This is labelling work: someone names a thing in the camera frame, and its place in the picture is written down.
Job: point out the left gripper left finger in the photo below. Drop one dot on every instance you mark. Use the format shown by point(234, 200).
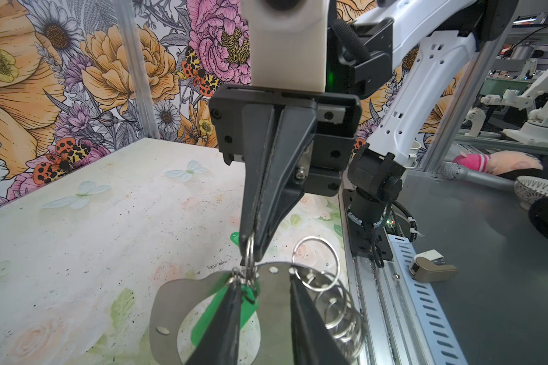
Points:
point(220, 341)

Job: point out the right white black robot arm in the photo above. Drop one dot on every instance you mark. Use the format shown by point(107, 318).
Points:
point(398, 59)

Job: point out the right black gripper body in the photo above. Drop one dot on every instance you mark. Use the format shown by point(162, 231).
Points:
point(321, 167)

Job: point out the aluminium mounting rail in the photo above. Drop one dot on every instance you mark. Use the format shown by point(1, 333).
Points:
point(364, 287)

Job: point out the slotted grey cable duct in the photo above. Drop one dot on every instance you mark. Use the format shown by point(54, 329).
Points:
point(427, 314)

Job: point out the grey microphone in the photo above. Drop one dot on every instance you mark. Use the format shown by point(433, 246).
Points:
point(455, 171)

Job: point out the green tag key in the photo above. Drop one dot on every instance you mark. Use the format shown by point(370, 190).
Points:
point(248, 277)

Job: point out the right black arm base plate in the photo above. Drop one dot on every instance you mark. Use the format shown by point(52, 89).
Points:
point(365, 240)

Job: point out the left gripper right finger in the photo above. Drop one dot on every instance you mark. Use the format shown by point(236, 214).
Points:
point(311, 342)

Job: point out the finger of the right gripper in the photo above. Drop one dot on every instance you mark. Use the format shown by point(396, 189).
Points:
point(257, 136)
point(290, 132)

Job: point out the white woven basket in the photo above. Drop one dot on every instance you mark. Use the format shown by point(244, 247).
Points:
point(529, 189)

